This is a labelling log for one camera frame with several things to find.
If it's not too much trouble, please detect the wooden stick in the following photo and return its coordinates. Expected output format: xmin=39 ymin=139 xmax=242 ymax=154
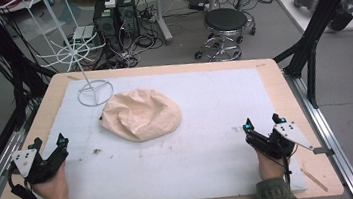
xmin=299 ymin=165 xmax=330 ymax=196

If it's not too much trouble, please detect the black flat box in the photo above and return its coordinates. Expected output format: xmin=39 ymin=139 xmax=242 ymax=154
xmin=186 ymin=0 xmax=213 ymax=13

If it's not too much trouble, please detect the black wrist strap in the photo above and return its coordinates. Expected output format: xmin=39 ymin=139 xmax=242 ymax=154
xmin=6 ymin=159 xmax=47 ymax=199

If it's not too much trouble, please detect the beige cloth hat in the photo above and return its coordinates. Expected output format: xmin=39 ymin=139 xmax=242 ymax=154
xmin=96 ymin=84 xmax=185 ymax=147

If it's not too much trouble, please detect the white network box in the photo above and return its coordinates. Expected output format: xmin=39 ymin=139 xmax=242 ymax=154
xmin=72 ymin=23 xmax=97 ymax=45

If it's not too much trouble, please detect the white platform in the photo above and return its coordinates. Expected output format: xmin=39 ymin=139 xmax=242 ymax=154
xmin=274 ymin=0 xmax=353 ymax=39

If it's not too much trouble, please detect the person's left hand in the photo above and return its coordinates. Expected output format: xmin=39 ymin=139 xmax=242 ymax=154
xmin=29 ymin=160 xmax=71 ymax=199

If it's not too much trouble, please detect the black cable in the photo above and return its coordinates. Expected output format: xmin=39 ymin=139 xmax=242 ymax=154
xmin=254 ymin=139 xmax=301 ymax=192

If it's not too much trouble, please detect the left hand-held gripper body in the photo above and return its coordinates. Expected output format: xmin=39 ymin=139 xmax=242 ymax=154
xmin=10 ymin=144 xmax=73 ymax=186

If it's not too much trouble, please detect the grey table leg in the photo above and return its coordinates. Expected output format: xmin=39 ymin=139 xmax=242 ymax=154
xmin=152 ymin=0 xmax=174 ymax=46

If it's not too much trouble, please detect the white wire hat stand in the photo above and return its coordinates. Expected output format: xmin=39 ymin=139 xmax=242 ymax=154
xmin=0 ymin=0 xmax=117 ymax=118

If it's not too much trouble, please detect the black metal frame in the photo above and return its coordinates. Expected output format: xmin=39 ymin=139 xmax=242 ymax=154
xmin=266 ymin=0 xmax=353 ymax=114
xmin=0 ymin=0 xmax=65 ymax=134

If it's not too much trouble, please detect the person's right hand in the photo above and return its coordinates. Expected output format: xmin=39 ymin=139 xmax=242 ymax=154
xmin=255 ymin=145 xmax=292 ymax=183

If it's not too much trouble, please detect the tangle of floor cables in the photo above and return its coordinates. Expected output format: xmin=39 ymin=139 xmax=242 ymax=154
xmin=86 ymin=0 xmax=174 ymax=73

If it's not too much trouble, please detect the black computer tower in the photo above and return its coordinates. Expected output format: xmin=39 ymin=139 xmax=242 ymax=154
xmin=90 ymin=0 xmax=124 ymax=54
xmin=115 ymin=0 xmax=141 ymax=39

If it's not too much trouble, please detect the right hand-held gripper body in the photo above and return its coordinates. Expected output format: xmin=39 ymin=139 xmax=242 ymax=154
xmin=243 ymin=117 xmax=317 ymax=164

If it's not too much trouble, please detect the white foam mat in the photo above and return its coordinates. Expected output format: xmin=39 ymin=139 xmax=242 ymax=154
xmin=10 ymin=55 xmax=310 ymax=199

